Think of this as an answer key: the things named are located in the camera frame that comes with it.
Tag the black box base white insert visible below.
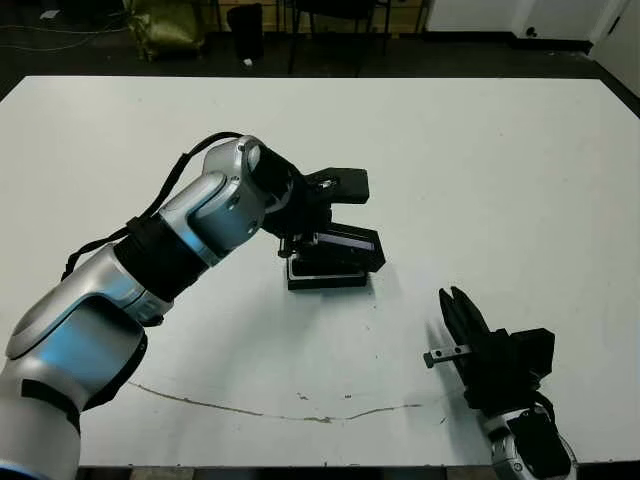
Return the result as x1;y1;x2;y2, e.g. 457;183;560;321
285;254;370;292

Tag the black printed box lid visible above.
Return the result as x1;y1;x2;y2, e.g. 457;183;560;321
294;221;388;274

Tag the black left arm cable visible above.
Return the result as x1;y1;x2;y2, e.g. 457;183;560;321
59;130;247;282

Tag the thin light floor cable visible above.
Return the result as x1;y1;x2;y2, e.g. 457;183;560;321
0;21;132;53

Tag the black waste bin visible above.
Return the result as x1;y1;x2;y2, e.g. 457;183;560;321
225;3;265;60

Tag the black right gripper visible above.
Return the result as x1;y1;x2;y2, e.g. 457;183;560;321
423;285;544;414

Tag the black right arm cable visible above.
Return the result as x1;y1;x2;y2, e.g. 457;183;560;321
531;388;557;427

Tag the yellow-green plastic bag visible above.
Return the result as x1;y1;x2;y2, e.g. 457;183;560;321
121;0;208;63

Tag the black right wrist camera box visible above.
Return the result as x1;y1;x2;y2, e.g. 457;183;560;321
509;327;557;377

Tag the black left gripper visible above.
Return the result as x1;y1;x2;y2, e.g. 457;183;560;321
264;171;334;258

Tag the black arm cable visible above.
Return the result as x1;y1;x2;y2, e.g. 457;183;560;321
59;130;247;282
531;388;557;427

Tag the black metal chair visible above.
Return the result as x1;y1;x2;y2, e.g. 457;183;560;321
286;0;392;78

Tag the white door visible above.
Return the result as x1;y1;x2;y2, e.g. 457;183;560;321
589;0;640;92

